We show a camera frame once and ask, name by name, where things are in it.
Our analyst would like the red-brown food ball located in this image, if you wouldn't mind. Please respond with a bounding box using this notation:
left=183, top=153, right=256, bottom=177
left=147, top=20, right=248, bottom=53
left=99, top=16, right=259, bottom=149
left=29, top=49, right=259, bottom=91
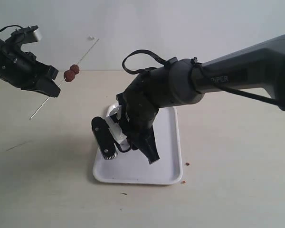
left=63, top=70, right=76, bottom=82
left=70, top=64, right=80, bottom=75

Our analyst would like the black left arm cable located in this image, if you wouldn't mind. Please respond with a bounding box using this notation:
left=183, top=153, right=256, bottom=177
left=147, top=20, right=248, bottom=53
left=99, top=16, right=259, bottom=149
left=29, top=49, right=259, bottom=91
left=0, top=25, right=22, bottom=35

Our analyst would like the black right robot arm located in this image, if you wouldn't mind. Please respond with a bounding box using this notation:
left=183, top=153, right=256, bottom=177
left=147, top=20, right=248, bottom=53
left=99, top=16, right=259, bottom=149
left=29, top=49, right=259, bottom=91
left=116, top=34, right=285, bottom=163

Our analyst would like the thin metal skewer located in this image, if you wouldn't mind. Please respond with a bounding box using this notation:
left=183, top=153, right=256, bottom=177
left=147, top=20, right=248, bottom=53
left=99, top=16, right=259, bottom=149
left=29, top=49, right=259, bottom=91
left=29, top=38, right=100, bottom=120

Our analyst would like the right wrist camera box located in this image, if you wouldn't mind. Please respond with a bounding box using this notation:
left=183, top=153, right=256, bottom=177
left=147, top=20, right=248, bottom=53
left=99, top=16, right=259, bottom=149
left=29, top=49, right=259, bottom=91
left=91, top=116, right=117, bottom=160

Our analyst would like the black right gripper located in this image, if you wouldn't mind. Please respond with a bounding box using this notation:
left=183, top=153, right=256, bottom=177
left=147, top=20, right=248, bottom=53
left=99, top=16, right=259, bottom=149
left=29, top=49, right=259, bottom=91
left=119, top=109, right=160, bottom=164

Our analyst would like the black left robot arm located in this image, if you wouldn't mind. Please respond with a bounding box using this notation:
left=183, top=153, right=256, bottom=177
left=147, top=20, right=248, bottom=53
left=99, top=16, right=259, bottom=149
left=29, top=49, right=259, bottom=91
left=0, top=25, right=60, bottom=97

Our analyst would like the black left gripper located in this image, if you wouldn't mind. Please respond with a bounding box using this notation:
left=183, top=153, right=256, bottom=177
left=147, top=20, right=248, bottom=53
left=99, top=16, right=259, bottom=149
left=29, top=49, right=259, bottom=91
left=0, top=39, right=61, bottom=97

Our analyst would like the white rectangular plastic tray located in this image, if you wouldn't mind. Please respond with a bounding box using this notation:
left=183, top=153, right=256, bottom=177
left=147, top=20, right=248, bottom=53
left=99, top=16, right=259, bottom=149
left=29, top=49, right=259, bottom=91
left=92, top=107, right=183, bottom=185

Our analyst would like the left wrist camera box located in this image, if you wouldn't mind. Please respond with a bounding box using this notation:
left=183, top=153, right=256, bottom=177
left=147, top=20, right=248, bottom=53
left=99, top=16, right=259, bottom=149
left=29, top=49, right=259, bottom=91
left=11, top=25, right=42, bottom=45

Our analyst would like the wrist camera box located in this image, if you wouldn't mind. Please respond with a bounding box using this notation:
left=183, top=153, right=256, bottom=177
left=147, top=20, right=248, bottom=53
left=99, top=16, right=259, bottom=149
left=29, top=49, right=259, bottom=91
left=91, top=116, right=117, bottom=160
left=11, top=25, right=42, bottom=45

